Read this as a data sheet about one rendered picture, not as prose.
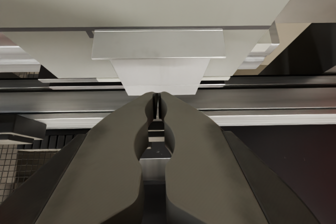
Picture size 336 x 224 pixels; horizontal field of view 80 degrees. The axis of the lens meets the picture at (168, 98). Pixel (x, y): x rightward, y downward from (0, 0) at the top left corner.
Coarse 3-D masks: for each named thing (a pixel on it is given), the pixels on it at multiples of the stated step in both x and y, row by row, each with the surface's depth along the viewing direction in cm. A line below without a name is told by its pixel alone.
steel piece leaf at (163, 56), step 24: (96, 48) 13; (120, 48) 13; (144, 48) 13; (168, 48) 13; (192, 48) 13; (216, 48) 13; (120, 72) 19; (144, 72) 19; (168, 72) 19; (192, 72) 20
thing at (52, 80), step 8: (40, 72) 21; (48, 72) 21; (40, 80) 21; (48, 80) 21; (56, 80) 21; (64, 80) 21; (72, 80) 21; (80, 80) 21; (88, 80) 21; (96, 80) 21; (208, 80) 23; (216, 80) 23; (56, 88) 23; (64, 88) 23; (72, 88) 24; (80, 88) 24; (88, 88) 24; (96, 88) 24; (104, 88) 24; (112, 88) 24
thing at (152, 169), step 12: (144, 168) 20; (156, 168) 20; (144, 180) 19; (156, 180) 19; (144, 192) 18; (156, 192) 18; (144, 204) 18; (156, 204) 18; (144, 216) 18; (156, 216) 18
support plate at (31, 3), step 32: (0, 0) 11; (32, 0) 11; (64, 0) 11; (96, 0) 11; (128, 0) 11; (160, 0) 11; (192, 0) 11; (224, 0) 11; (256, 0) 11; (288, 0) 11; (32, 32) 14; (64, 32) 14; (224, 32) 14; (256, 32) 14; (64, 64) 18; (96, 64) 18; (224, 64) 19
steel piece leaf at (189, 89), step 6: (192, 84) 23; (198, 84) 23; (126, 90) 24; (132, 90) 24; (138, 90) 24; (144, 90) 24; (150, 90) 24; (156, 90) 24; (162, 90) 24; (168, 90) 24; (174, 90) 24; (180, 90) 24; (186, 90) 24; (192, 90) 24
